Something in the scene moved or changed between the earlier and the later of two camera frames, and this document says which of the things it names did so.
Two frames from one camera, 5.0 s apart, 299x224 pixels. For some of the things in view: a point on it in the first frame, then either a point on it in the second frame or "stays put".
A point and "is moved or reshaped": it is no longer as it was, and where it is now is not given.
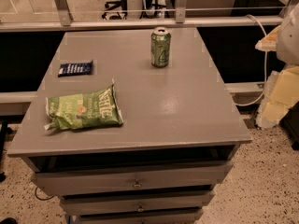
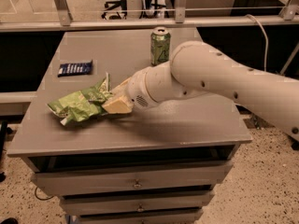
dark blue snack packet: x=76 y=68 stays put
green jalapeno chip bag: x=83 y=110 is moved or reshaped
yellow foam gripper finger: x=269 y=43 -> x=122 y=89
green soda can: x=161 y=48 stays put
